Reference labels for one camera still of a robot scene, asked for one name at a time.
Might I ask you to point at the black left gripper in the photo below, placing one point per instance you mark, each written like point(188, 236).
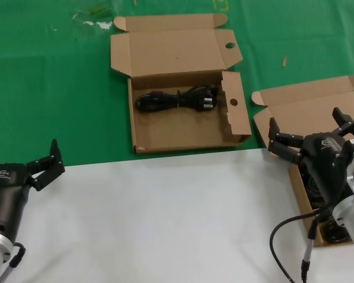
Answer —
point(6, 194)

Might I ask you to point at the cardboard box with round holes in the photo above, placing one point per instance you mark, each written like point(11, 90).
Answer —
point(177, 129)

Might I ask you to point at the clear plastic wrap scrap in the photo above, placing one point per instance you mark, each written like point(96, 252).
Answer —
point(104, 25)

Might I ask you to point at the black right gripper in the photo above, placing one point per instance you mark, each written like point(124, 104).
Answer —
point(324, 160)

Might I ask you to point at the green table cloth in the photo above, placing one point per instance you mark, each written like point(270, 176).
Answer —
point(47, 88)

